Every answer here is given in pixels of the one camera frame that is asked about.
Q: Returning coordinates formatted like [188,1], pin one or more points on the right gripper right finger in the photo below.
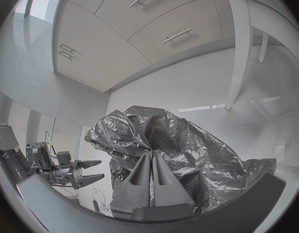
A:
[173,196]

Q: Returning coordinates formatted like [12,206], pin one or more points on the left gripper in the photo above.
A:
[67,171]

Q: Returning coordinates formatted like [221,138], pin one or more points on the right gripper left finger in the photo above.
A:
[130,198]

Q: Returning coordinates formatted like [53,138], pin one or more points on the black plastic bag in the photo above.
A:
[193,154]

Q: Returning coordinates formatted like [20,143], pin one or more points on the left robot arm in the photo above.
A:
[40,154]

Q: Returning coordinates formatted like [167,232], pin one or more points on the beige cabinet with drawers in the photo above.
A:
[103,45]

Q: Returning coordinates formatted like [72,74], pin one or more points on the grey chair with white legs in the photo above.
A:
[239,57]

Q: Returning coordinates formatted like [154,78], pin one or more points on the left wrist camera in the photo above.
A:
[64,157]

